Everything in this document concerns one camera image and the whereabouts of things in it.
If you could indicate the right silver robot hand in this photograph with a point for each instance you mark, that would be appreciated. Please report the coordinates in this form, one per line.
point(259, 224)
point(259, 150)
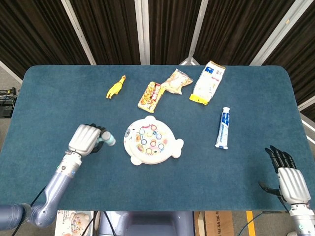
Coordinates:
point(292, 184)

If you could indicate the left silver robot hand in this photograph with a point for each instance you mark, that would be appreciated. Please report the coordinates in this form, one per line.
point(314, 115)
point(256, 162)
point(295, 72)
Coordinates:
point(83, 140)

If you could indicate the small teal toy rod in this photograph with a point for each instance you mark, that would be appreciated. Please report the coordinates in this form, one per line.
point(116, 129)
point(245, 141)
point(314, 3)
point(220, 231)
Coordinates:
point(109, 139)

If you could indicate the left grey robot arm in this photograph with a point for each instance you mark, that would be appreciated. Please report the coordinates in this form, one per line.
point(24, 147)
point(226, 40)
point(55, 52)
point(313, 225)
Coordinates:
point(56, 186)

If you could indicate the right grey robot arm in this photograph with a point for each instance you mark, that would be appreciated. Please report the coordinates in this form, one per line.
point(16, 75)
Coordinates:
point(304, 221)

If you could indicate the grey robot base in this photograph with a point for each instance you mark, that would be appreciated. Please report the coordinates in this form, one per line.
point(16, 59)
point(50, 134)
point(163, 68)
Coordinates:
point(147, 223)

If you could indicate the toy box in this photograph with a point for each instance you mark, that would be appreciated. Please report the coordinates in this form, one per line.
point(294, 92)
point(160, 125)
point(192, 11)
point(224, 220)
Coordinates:
point(73, 223)

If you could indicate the white fish-shaped toy board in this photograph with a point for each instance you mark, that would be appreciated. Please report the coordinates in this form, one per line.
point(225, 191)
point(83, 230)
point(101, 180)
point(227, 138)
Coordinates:
point(167, 152)

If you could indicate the yellow rubber chicken toy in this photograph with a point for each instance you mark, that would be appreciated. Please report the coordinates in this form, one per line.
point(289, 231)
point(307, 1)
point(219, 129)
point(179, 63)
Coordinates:
point(114, 89)

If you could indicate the blue table cloth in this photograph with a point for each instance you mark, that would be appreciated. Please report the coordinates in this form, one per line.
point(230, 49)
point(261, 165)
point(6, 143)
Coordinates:
point(221, 177)

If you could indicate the yellow red snack box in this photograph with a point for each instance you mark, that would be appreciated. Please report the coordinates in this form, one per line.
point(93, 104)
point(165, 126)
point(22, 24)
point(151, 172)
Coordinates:
point(150, 98)

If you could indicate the black electronic equipment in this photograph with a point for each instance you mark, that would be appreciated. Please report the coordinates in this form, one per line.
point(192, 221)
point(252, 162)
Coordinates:
point(6, 108)

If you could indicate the brown cardboard box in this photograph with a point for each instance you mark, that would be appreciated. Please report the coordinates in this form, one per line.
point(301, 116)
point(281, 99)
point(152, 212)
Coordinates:
point(216, 223)

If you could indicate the white blue toothpaste tube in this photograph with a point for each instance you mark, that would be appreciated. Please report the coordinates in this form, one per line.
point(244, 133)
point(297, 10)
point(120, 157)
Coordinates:
point(222, 130)

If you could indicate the crumpled clear snack bag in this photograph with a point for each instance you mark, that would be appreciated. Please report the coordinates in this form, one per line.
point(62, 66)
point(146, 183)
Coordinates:
point(177, 81)

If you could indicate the dark brown pleated curtain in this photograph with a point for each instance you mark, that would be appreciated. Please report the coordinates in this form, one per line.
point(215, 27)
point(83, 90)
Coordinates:
point(115, 29)

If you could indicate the white yellow snack packet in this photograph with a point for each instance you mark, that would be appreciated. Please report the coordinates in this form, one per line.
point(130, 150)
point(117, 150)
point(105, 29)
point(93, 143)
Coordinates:
point(209, 83)

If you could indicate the white frame post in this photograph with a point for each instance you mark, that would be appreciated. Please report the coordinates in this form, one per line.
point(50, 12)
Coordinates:
point(197, 32)
point(275, 37)
point(306, 104)
point(78, 34)
point(308, 130)
point(142, 32)

